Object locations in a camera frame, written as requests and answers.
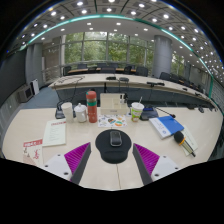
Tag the white paper cup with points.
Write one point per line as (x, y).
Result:
(68, 112)

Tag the green white drink cup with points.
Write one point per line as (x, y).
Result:
(136, 111)

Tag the black round mouse pad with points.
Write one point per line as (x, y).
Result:
(113, 155)

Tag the white printed paper sheet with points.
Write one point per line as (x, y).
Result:
(55, 133)

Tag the long curved conference desk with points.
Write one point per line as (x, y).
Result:
(133, 81)

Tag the dark conference microphone console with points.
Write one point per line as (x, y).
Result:
(59, 114)
(149, 114)

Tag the red white leaflet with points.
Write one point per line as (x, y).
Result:
(33, 151)

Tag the group of ceiling lights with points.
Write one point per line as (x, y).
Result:
(80, 3)

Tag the blue white book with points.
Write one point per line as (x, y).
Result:
(166, 126)

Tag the white paper under microphone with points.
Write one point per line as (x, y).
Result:
(190, 136)

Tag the colourful sticker sheet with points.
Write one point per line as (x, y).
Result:
(111, 121)

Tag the dark grey computer mouse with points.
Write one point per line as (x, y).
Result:
(116, 138)

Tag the cream desk organizer box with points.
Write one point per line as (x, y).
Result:
(111, 105)

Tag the group of dark office chairs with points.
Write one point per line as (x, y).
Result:
(141, 71)

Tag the black microphone orange band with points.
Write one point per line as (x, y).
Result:
(180, 137)

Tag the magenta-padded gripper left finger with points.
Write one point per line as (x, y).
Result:
(77, 157)

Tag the red thermos bottle green band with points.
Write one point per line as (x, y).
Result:
(91, 108)

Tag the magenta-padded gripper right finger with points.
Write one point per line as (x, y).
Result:
(146, 159)

